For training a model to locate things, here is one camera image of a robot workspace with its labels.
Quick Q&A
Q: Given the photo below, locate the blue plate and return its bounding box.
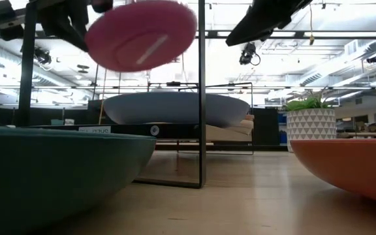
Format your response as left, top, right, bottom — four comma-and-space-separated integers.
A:
102, 91, 251, 129

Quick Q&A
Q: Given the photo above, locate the wooden shelf with black frame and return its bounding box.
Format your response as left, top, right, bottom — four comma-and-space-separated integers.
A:
13, 0, 255, 189

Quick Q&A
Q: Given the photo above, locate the succulent in white patterned pot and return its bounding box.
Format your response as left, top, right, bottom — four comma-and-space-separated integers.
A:
282, 87, 338, 153

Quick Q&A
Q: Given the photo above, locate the black frame crossbeam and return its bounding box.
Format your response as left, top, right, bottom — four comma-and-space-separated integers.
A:
0, 29, 376, 40

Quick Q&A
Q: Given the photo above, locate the dark teal plate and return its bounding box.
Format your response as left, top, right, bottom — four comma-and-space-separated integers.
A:
0, 125, 157, 235

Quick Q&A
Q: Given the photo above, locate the orange plate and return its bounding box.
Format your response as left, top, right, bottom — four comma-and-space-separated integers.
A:
289, 138, 376, 207

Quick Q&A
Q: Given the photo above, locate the blue storage bin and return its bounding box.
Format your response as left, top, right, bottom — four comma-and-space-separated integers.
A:
278, 112, 289, 144

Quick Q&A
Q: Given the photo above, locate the hanging yellow cord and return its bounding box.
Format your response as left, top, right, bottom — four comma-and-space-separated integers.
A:
308, 3, 316, 46

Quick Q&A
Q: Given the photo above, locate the background wooden workbench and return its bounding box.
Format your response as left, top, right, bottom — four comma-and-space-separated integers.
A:
336, 130, 376, 140

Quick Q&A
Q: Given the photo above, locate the black camera with looped cable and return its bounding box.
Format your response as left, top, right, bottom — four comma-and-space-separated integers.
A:
239, 41, 261, 67

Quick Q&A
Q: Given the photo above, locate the black background cabinet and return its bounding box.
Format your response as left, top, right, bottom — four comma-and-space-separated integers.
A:
252, 107, 280, 147

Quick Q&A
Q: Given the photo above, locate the black table rig frame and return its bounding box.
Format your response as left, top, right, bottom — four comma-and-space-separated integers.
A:
155, 143, 289, 151

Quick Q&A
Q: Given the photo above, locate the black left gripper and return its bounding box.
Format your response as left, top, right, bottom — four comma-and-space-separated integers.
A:
0, 0, 114, 52

